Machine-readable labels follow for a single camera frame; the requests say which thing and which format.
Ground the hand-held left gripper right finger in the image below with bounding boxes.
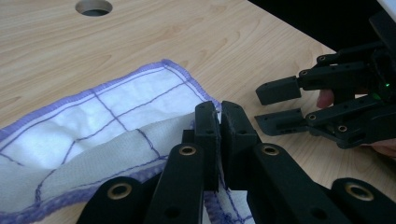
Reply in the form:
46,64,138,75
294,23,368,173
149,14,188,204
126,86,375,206
219,100,263,191

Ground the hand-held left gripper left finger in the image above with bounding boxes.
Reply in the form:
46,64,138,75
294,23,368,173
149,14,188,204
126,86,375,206
182,101,222,192

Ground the white cloth with purple trim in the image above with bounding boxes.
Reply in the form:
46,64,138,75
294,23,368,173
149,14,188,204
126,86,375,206
0,58,257,224

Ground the round table cable hole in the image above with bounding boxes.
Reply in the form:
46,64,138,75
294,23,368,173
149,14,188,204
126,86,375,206
75,0,114,18

